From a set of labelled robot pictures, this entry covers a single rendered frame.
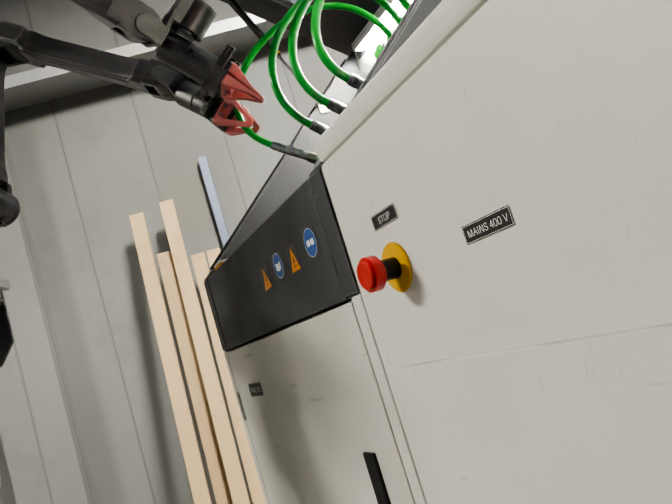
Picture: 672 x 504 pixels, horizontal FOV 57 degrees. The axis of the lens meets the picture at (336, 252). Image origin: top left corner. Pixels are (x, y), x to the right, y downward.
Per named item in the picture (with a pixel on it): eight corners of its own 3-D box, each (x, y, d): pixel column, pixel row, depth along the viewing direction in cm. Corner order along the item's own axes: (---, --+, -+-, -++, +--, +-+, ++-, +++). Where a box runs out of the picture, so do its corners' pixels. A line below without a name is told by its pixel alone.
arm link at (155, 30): (119, 29, 110) (132, 25, 103) (152, -26, 111) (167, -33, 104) (176, 69, 117) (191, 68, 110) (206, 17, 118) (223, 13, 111)
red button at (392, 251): (360, 305, 63) (345, 257, 64) (393, 296, 65) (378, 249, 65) (384, 296, 58) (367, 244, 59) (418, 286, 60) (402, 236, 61)
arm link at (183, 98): (180, 109, 135) (167, 94, 130) (198, 85, 137) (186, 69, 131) (203, 120, 133) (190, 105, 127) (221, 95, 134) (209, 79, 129)
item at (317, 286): (227, 350, 130) (206, 278, 132) (246, 344, 132) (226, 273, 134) (345, 300, 75) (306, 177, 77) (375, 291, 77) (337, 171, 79)
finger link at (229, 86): (276, 71, 110) (230, 45, 110) (256, 103, 109) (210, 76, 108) (275, 88, 117) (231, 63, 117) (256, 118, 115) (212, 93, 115)
